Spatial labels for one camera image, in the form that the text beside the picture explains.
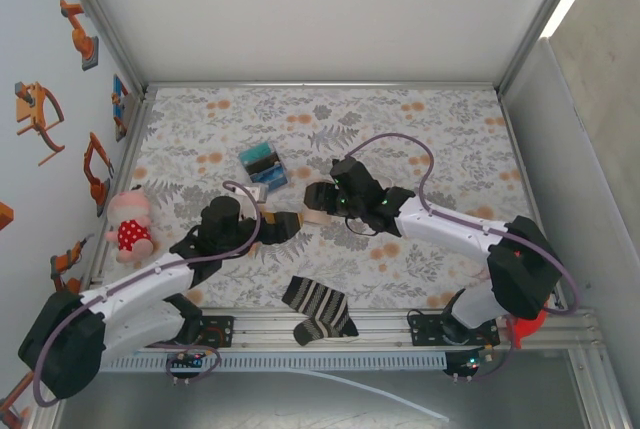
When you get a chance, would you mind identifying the clear plastic card box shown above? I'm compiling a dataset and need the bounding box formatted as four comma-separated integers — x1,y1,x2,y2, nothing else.
237,141,291,196

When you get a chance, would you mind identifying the blue VIP card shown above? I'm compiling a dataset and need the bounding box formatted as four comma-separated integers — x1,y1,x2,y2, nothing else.
251,164,290,195

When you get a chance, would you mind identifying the black card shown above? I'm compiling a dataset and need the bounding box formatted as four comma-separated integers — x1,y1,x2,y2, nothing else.
245,156,282,176

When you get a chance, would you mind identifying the teal card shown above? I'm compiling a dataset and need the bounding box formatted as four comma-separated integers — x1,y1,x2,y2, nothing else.
238,142,279,166

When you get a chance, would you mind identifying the black and beige striped sock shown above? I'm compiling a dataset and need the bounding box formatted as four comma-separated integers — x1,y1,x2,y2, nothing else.
281,275,360,348

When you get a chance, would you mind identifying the floral table mat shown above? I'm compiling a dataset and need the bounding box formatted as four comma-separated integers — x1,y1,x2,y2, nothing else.
97,86,547,310

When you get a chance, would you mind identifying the pink plush toy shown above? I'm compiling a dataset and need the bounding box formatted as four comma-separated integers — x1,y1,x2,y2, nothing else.
103,187,155,264

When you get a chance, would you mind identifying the black controller board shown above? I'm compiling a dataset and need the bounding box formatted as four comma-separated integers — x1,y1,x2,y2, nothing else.
166,351,207,375
443,348,494,380

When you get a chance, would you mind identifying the red toy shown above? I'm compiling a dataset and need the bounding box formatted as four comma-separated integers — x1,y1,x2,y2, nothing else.
503,307,550,351

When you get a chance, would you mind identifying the aluminium frame rail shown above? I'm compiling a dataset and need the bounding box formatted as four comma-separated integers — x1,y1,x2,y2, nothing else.
134,306,601,353
143,80,501,91
82,88,157,311
498,90,567,309

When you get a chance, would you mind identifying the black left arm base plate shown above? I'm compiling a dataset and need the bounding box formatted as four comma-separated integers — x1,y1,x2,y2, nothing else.
198,315,235,349

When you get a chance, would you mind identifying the white slotted cable duct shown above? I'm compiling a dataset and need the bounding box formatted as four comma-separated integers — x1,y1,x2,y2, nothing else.
102,353,448,371

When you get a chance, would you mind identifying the short purple cable loop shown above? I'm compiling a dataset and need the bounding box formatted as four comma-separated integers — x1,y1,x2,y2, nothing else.
166,345,222,386
452,328,516,383

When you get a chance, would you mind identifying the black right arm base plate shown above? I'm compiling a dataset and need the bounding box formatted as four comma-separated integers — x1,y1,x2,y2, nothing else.
409,312,501,348

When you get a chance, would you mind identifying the blue and orange wall sticker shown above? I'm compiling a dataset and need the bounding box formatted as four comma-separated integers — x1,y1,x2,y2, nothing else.
110,73,134,143

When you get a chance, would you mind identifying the aluminium frame post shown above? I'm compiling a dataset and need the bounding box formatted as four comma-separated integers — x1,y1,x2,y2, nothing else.
498,0,595,95
49,0,151,95

